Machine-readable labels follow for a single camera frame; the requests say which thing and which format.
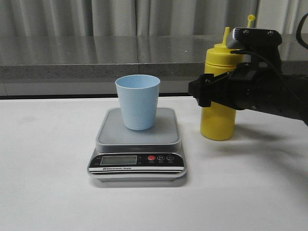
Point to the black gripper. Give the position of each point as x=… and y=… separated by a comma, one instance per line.
x=249, y=87

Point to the yellow squeeze bottle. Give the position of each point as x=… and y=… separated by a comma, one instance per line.
x=218, y=120

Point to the light blue plastic cup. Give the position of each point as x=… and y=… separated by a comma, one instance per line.
x=138, y=98

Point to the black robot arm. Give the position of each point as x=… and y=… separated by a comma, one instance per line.
x=294, y=96

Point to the silver digital kitchen scale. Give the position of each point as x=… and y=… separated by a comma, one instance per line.
x=152, y=157

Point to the grey stone counter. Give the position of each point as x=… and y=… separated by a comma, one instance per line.
x=56, y=67

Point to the grey curtain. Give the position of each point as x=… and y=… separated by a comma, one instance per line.
x=26, y=18

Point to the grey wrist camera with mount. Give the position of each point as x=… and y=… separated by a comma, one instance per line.
x=263, y=42

